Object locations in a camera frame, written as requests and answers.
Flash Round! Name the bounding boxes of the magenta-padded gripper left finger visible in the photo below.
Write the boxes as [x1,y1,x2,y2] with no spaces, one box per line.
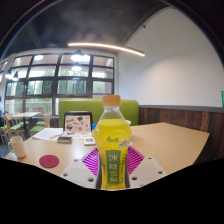
[60,147,101,190]

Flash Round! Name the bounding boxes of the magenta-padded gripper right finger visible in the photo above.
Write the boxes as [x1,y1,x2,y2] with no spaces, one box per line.
[125,145,168,190]

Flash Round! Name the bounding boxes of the yellow drink bottle orange cap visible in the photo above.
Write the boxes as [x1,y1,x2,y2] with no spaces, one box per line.
[92,94,133,191]

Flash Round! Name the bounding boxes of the flat round red coaster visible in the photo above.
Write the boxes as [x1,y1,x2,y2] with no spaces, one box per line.
[38,154,60,169]

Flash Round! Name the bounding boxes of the small white flat device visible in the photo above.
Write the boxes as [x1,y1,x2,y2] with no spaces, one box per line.
[83,136,97,146]

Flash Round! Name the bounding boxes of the small dark box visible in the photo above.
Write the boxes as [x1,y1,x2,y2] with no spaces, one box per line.
[56,135,73,145]

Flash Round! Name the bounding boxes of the black-framed picture tablet stand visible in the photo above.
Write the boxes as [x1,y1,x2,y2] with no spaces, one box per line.
[63,111,94,136]

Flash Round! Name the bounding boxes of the white ribbed ceramic mug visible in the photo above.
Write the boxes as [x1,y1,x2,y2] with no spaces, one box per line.
[7,135,27,159]

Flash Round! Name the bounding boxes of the green upholstered bench sofa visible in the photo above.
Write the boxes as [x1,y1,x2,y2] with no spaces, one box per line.
[58,98,140,128]

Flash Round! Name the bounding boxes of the wooden chairs with green seats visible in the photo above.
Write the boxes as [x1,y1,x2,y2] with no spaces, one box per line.
[0,112,52,144]

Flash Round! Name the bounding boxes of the wooden dining table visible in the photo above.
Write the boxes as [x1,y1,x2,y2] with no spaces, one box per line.
[12,111,42,129]

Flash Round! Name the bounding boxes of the long curved linear light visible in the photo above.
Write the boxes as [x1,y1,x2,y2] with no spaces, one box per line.
[67,41,146,58]

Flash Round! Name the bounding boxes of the large dark-framed window wall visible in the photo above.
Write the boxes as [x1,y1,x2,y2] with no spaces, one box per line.
[0,53,116,116]

